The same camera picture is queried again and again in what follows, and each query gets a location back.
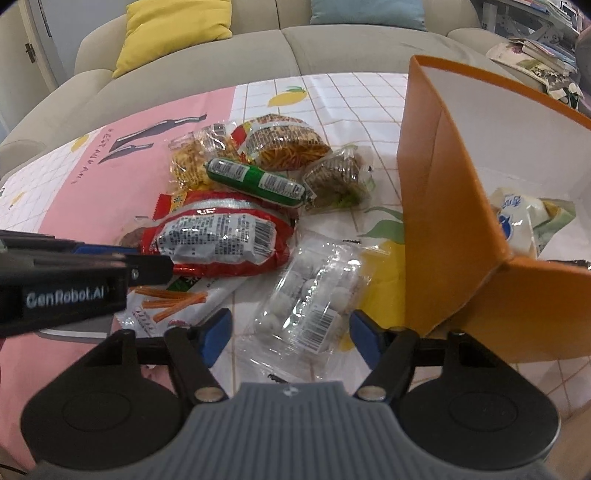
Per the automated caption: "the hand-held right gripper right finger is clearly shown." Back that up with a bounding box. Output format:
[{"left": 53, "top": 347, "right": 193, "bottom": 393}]
[{"left": 349, "top": 311, "right": 485, "bottom": 402}]

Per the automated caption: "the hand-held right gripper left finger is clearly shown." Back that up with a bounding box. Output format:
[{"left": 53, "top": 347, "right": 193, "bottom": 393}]
[{"left": 99, "top": 308, "right": 232, "bottom": 404}]

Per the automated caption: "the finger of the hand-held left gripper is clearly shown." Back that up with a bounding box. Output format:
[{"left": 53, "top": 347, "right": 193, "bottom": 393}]
[
  {"left": 0, "top": 254, "right": 175, "bottom": 286},
  {"left": 0, "top": 229, "right": 140, "bottom": 257}
]

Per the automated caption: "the white packet with orange sticks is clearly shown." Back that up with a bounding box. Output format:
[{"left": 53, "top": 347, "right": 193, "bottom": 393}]
[{"left": 115, "top": 274, "right": 250, "bottom": 335}]

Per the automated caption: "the red and silver snack bag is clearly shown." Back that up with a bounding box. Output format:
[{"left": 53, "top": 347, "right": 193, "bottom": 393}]
[{"left": 140, "top": 190, "right": 295, "bottom": 278}]

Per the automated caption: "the clear packet of white candies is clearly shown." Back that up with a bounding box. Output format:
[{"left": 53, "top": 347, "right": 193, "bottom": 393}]
[{"left": 236, "top": 230, "right": 368, "bottom": 385}]

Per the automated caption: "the clear bag of yellow chips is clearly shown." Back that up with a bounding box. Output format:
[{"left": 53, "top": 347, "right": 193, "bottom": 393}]
[{"left": 167, "top": 121, "right": 243, "bottom": 192}]

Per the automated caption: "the green sausage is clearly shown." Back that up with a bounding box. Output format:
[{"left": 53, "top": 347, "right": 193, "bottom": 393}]
[{"left": 204, "top": 157, "right": 315, "bottom": 208}]

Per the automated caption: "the orange storage box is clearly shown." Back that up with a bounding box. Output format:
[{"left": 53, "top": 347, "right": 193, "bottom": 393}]
[{"left": 397, "top": 54, "right": 591, "bottom": 363}]

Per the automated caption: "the dark brown snack packet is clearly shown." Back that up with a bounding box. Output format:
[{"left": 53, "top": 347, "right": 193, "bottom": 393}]
[{"left": 115, "top": 226, "right": 149, "bottom": 248}]

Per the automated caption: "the small red packet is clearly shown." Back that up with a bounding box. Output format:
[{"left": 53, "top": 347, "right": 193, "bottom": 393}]
[{"left": 152, "top": 193, "right": 186, "bottom": 219}]

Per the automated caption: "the clear packet of brown crackers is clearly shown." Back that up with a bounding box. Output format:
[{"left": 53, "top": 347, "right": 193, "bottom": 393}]
[{"left": 302, "top": 144, "right": 375, "bottom": 210}]

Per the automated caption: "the orange fried noodle snack bag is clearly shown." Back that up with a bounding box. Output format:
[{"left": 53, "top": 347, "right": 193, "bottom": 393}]
[{"left": 231, "top": 113, "right": 333, "bottom": 171}]

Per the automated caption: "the cream snack bag blue print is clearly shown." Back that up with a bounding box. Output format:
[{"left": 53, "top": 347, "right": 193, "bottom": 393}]
[{"left": 489, "top": 187, "right": 552, "bottom": 259}]

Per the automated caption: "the yellow pillow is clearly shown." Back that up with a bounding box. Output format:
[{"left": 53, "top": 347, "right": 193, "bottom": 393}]
[{"left": 112, "top": 0, "right": 233, "bottom": 78}]

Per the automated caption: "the pale green snack packet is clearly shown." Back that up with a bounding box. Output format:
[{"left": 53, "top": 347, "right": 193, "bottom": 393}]
[{"left": 531, "top": 198, "right": 578, "bottom": 252}]

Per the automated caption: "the white door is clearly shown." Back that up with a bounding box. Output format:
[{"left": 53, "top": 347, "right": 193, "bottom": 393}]
[{"left": 21, "top": 0, "right": 130, "bottom": 88}]

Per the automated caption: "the beige sofa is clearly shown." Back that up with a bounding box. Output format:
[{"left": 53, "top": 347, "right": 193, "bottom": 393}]
[{"left": 0, "top": 0, "right": 555, "bottom": 153}]

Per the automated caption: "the stack of magazines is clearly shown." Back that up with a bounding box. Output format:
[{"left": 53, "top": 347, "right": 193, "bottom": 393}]
[
  {"left": 508, "top": 38, "right": 580, "bottom": 75},
  {"left": 487, "top": 44, "right": 585, "bottom": 110}
]

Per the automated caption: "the blue pillow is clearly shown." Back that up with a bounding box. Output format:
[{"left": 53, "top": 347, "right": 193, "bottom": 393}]
[{"left": 309, "top": 0, "right": 428, "bottom": 32}]

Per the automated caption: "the cluttered grey desk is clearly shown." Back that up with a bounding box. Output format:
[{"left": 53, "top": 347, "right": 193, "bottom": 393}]
[{"left": 480, "top": 0, "right": 585, "bottom": 38}]

